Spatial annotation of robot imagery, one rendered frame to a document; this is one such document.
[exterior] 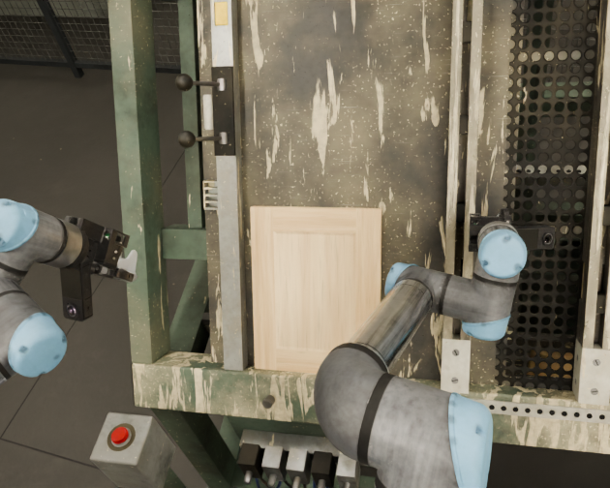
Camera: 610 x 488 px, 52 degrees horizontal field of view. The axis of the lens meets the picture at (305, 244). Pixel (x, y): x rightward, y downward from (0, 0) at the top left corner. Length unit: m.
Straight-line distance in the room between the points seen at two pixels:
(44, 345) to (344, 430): 0.40
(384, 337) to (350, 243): 0.55
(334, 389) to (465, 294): 0.40
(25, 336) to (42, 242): 0.17
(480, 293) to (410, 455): 0.42
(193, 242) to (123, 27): 0.54
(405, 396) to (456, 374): 0.68
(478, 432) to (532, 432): 0.78
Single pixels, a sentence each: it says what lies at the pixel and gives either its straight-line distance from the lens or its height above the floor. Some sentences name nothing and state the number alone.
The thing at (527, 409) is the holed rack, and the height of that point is 0.89.
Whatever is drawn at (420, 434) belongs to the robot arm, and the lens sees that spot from 0.75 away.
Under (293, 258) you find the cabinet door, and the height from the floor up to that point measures 1.11.
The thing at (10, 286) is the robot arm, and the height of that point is 1.61.
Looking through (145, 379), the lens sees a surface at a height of 0.88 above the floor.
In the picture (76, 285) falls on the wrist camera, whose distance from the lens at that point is 1.10.
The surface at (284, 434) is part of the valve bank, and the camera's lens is 1.66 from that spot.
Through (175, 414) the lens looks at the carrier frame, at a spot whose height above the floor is 0.72.
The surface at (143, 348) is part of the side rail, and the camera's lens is 1.66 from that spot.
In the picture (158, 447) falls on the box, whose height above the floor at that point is 0.85.
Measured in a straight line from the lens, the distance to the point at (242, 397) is 1.60.
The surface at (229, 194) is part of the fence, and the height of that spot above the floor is 1.25.
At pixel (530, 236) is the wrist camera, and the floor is 1.29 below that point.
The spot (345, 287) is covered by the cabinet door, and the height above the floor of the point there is 1.06.
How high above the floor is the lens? 2.23
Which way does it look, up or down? 48 degrees down
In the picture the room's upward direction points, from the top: 13 degrees counter-clockwise
